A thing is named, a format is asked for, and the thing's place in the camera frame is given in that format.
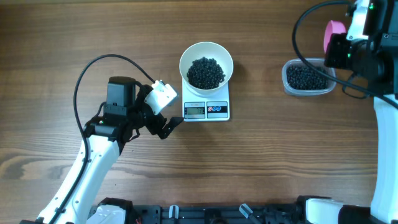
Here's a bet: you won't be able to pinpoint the pink scoop blue handle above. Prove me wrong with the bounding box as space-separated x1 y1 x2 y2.
323 20 346 53

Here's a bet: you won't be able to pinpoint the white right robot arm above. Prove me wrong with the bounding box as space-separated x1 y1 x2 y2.
292 1 397 223

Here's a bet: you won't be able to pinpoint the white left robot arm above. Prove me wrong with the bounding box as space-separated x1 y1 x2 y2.
35 77 183 224

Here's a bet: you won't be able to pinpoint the white digital kitchen scale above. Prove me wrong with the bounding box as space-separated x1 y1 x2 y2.
182 80 230 122

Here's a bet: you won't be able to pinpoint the black beans in bowl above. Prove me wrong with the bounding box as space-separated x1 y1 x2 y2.
187 57 226 90

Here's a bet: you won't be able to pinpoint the cream white bowl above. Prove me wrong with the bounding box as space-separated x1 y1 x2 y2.
179 42 234 95

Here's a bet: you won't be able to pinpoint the black beans in container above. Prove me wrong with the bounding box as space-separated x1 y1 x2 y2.
286 65 328 90

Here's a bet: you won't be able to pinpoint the clear plastic bean container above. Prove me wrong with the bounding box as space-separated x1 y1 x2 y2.
282 58 336 96

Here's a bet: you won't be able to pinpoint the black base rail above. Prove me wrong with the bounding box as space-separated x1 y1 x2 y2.
88 195 352 224

